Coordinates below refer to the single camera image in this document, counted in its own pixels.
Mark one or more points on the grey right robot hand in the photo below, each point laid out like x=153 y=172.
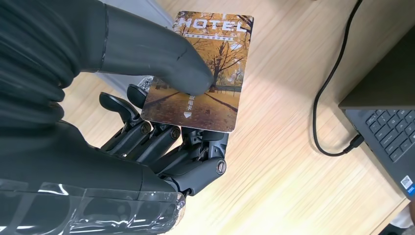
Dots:
x=155 y=48

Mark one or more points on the grey laptop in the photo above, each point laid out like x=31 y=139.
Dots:
x=382 y=129

